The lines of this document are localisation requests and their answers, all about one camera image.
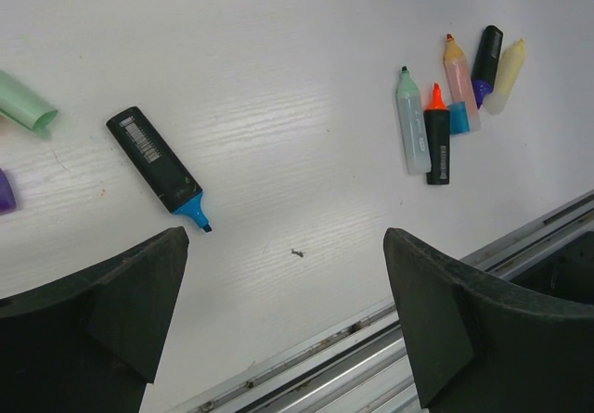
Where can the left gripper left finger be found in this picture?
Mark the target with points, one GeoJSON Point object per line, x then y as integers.
{"type": "Point", "coordinates": [92, 341]}

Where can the blue pen cap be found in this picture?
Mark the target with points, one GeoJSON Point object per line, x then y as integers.
{"type": "Point", "coordinates": [459, 120]}

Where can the blue black highlighter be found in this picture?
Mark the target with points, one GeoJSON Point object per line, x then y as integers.
{"type": "Point", "coordinates": [169, 179]}

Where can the yellow translucent highlighter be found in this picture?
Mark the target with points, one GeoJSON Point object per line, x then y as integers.
{"type": "Point", "coordinates": [509, 67]}

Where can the mint pen cap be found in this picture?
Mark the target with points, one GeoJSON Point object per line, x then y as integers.
{"type": "Point", "coordinates": [20, 105]}

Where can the tan cap translucent highlighter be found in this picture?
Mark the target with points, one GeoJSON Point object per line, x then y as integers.
{"type": "Point", "coordinates": [458, 75]}

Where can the aluminium front rail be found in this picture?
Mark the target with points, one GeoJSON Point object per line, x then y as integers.
{"type": "Point", "coordinates": [361, 364]}

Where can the purple pen cap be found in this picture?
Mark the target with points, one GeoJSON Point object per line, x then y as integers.
{"type": "Point", "coordinates": [8, 200]}

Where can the orange black highlighter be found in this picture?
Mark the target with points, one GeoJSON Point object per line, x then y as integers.
{"type": "Point", "coordinates": [437, 124]}

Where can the purple black highlighter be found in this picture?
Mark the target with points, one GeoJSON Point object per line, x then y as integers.
{"type": "Point", "coordinates": [485, 65]}

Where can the mint cap translucent highlighter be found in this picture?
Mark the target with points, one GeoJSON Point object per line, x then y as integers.
{"type": "Point", "coordinates": [413, 130]}

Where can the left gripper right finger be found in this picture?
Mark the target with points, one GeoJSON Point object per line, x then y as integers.
{"type": "Point", "coordinates": [480, 343]}

